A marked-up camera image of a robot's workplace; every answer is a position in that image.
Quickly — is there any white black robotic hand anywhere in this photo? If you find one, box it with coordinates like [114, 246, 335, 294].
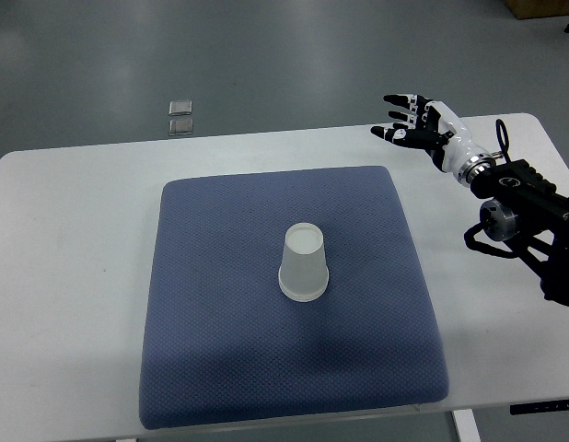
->
[370, 94, 494, 187]

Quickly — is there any white paper cup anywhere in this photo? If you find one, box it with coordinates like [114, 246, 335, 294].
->
[281, 286, 326, 303]
[278, 222, 330, 293]

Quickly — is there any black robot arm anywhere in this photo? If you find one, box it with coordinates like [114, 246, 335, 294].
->
[464, 119, 569, 307]

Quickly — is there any cardboard box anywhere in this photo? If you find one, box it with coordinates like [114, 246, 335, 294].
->
[505, 0, 569, 19]

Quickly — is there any upper metal floor plate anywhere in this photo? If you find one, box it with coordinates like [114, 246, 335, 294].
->
[168, 99, 193, 116]

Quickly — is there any metal floor plate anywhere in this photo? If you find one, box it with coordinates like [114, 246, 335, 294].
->
[168, 117, 193, 136]
[168, 99, 193, 116]

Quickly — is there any lower metal floor plate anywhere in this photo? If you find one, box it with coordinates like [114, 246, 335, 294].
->
[168, 117, 193, 136]

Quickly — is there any white table leg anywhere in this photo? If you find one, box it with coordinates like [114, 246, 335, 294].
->
[452, 409, 481, 442]

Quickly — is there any blue fabric cushion mat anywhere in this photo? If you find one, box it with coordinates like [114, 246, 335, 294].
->
[139, 166, 449, 430]

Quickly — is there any black table control panel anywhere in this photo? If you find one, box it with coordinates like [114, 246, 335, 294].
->
[509, 400, 569, 415]

